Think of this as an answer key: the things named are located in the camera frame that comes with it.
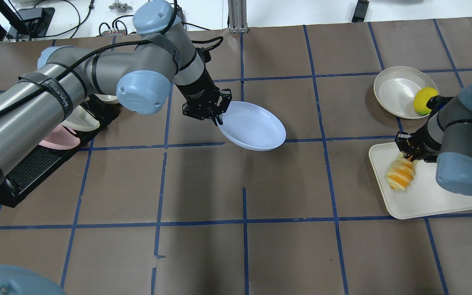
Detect pink plate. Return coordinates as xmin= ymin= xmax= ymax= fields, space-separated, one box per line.
xmin=39 ymin=125 xmax=81 ymax=150

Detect aluminium frame post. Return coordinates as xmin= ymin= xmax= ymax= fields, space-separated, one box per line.
xmin=228 ymin=0 xmax=249 ymax=34

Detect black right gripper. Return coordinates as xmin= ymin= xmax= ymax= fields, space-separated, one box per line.
xmin=395 ymin=125 xmax=441 ymax=163

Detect blue plate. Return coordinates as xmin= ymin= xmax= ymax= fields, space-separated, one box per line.
xmin=218 ymin=101 xmax=286 ymax=151

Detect yellow lemon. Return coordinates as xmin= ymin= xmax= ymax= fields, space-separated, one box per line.
xmin=413 ymin=86 xmax=439 ymax=116

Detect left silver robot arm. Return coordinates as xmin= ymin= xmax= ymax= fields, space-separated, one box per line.
xmin=0 ymin=0 xmax=232 ymax=186

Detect striped bread roll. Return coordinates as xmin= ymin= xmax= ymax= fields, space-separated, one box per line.
xmin=384 ymin=156 xmax=416 ymax=191

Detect black monitor stand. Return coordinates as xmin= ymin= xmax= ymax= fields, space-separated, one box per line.
xmin=0 ymin=0 xmax=55 ymax=39

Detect cream bowl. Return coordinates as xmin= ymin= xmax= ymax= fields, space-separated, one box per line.
xmin=95 ymin=94 xmax=119 ymax=104

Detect white round plate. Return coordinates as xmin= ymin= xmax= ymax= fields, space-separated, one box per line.
xmin=373 ymin=66 xmax=439 ymax=119

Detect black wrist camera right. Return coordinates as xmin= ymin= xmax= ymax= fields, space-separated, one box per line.
xmin=426 ymin=95 xmax=454 ymax=112

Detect black dish rack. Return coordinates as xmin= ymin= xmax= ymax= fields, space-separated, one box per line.
xmin=0 ymin=95 xmax=120 ymax=208

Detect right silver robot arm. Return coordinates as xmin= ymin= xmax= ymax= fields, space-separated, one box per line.
xmin=395 ymin=84 xmax=472 ymax=196

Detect white rectangular tray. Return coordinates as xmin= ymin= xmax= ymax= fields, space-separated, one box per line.
xmin=368 ymin=143 xmax=472 ymax=220

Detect cream plate in rack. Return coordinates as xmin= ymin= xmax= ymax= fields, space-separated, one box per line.
xmin=61 ymin=106 xmax=100 ymax=132

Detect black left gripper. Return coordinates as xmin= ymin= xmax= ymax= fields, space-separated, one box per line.
xmin=177 ymin=73 xmax=232 ymax=126

